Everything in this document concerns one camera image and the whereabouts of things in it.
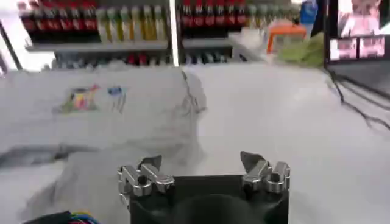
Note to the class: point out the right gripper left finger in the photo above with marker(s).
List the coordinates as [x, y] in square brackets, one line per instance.
[143, 179]

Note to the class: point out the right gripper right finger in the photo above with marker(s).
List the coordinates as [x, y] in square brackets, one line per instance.
[263, 176]

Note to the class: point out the pale grey printed shirt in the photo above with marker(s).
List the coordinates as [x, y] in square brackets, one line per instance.
[115, 134]

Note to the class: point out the green soft item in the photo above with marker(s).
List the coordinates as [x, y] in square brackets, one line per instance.
[304, 50]

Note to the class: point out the orange and white box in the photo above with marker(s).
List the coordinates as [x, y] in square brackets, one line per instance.
[285, 35]

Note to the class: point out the shelf rack with drink bottles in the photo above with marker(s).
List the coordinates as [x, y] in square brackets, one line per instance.
[213, 30]
[100, 27]

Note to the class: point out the blue bottle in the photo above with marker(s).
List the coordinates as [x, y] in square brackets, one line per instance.
[308, 13]

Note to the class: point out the black framed monitor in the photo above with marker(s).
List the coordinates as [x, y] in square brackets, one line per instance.
[358, 29]

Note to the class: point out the thin dark pole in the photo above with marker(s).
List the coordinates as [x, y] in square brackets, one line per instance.
[10, 45]

